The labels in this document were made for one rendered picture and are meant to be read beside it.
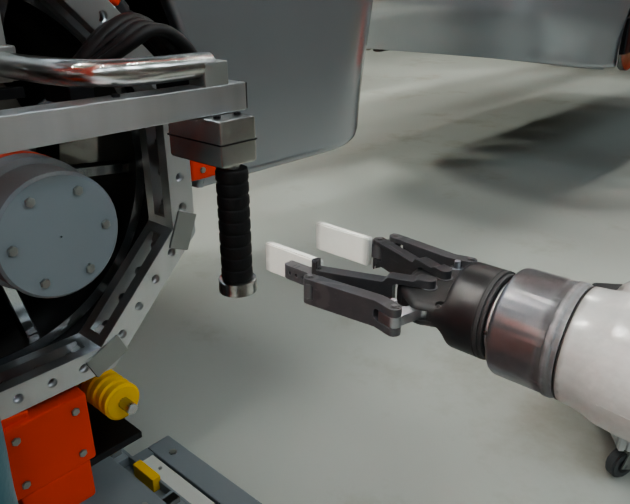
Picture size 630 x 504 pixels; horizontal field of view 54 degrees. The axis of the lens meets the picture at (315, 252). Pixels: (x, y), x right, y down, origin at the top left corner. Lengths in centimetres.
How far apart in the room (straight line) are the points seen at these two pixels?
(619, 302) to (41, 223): 50
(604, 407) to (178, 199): 64
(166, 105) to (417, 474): 118
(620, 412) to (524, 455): 126
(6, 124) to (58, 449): 50
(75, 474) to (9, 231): 44
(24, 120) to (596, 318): 46
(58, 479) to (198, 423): 83
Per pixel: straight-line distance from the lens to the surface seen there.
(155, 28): 70
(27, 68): 68
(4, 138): 56
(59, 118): 58
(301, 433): 169
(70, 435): 93
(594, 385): 46
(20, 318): 96
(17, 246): 64
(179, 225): 91
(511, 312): 47
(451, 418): 178
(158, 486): 136
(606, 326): 46
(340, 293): 52
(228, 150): 65
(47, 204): 64
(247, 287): 71
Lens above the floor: 107
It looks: 23 degrees down
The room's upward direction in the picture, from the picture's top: straight up
